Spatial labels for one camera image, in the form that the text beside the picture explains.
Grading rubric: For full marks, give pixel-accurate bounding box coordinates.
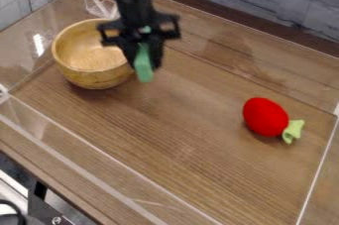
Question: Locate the clear acrylic corner bracket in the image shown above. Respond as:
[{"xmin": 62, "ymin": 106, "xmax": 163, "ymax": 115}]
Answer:
[{"xmin": 84, "ymin": 0, "xmax": 119, "ymax": 20}]

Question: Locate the green rectangular block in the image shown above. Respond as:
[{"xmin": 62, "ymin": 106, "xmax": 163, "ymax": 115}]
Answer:
[{"xmin": 132, "ymin": 25, "xmax": 156, "ymax": 83}]

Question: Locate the brown wooden bowl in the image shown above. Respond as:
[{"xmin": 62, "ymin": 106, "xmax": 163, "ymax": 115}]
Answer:
[{"xmin": 52, "ymin": 18, "xmax": 133, "ymax": 89}]

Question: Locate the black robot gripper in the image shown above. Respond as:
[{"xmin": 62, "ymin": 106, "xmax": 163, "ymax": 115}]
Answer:
[{"xmin": 96, "ymin": 0, "xmax": 181, "ymax": 69}]

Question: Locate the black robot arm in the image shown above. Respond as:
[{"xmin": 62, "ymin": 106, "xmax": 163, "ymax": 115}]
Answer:
[{"xmin": 96, "ymin": 0, "xmax": 181, "ymax": 70}]

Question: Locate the clear acrylic tray wall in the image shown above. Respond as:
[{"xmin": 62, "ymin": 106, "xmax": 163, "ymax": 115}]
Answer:
[{"xmin": 0, "ymin": 86, "xmax": 223, "ymax": 225}]

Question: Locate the red plush strawberry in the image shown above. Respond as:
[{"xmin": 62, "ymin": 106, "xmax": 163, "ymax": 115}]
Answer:
[{"xmin": 243, "ymin": 97, "xmax": 305, "ymax": 144}]

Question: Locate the black table leg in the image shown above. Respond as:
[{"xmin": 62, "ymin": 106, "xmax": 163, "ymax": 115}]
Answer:
[{"xmin": 28, "ymin": 180, "xmax": 48, "ymax": 214}]

